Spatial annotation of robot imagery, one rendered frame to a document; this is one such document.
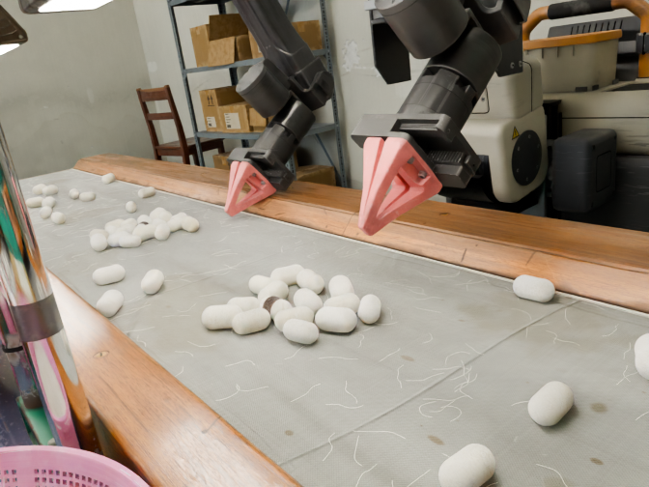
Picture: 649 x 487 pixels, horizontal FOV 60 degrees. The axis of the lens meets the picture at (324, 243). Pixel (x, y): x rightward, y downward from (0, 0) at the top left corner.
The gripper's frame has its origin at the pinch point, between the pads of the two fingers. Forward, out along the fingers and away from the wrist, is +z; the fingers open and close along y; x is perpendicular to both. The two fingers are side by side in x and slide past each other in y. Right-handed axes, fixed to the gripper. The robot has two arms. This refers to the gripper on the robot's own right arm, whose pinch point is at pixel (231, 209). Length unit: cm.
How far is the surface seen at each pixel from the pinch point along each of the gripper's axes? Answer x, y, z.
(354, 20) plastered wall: 88, -174, -169
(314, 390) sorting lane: -10.9, 45.3, 16.7
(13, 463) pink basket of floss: -24, 41, 29
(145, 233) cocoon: -7.4, -3.0, 10.0
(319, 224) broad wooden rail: 3.3, 16.2, -2.4
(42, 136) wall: 55, -458, -49
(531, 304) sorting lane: 1.4, 49.7, 1.3
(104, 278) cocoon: -13.5, 10.0, 18.1
